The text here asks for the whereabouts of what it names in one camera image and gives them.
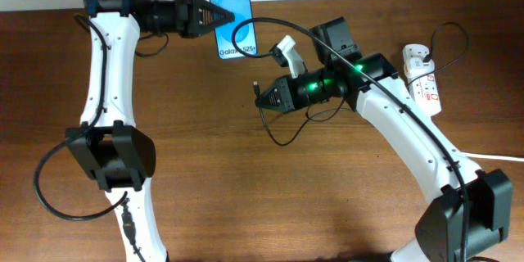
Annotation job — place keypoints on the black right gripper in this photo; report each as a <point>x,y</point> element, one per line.
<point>286,88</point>

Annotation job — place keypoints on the white power strip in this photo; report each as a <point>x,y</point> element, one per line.
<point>423,89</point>

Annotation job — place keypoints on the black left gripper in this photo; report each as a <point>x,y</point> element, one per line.
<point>196,27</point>

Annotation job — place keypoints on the white USB charger plug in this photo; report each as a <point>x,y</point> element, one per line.
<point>415,66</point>

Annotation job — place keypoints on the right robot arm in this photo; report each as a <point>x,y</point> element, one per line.
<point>468,208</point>

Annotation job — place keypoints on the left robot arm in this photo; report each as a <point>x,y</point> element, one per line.
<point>107,145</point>

